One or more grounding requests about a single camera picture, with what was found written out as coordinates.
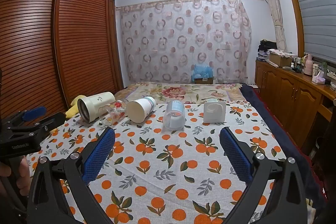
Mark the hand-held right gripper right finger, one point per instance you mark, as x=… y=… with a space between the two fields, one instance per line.
x=236 y=158

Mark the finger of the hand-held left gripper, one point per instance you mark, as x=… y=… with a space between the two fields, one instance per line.
x=34 y=111
x=51 y=120

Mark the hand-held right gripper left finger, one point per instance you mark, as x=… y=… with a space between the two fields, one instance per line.
x=99 y=157

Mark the clear plastic cup blue label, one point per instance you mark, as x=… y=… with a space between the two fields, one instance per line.
x=175 y=116

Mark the cream insulated cup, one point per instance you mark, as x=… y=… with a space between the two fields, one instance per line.
x=94 y=107

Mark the printed glass cup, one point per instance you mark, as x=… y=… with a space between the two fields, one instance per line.
x=115 y=114

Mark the white square cup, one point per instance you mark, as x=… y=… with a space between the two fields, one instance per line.
x=214 y=112

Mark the white paper cup teal stripes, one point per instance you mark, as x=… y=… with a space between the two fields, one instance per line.
x=140 y=109

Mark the person's left hand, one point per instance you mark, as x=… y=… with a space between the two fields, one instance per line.
x=21 y=174

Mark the yellow cloth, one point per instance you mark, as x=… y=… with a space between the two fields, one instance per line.
x=71 y=109

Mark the orange fruit print tablecloth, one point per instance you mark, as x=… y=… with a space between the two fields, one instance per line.
x=168 y=161

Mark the wooden slatted wardrobe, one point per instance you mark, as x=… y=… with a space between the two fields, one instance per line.
x=52 y=43

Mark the wooden side cabinet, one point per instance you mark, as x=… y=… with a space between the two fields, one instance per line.
x=288 y=92

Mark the small cardboard box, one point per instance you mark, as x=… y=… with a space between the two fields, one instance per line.
x=203 y=80

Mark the floral blanket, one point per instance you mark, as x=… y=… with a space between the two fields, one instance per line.
x=181 y=92

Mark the blue plastic bag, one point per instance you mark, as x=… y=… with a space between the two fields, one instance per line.
x=200 y=71

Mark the brown cardboard box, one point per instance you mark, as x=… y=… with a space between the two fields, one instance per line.
x=279 y=60

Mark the pile of dark clothes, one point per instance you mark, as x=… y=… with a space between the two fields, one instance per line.
x=266 y=48

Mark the pink tissue box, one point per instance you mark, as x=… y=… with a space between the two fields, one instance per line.
x=318 y=78

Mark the pink thermos flask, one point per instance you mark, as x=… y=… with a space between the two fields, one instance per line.
x=308 y=65

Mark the circle pattern curtain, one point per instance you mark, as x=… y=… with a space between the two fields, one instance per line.
x=183 y=40

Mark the tied patterned side curtain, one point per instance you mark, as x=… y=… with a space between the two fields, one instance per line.
x=275 y=14

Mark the grey window blind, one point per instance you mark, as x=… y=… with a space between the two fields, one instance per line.
x=315 y=16

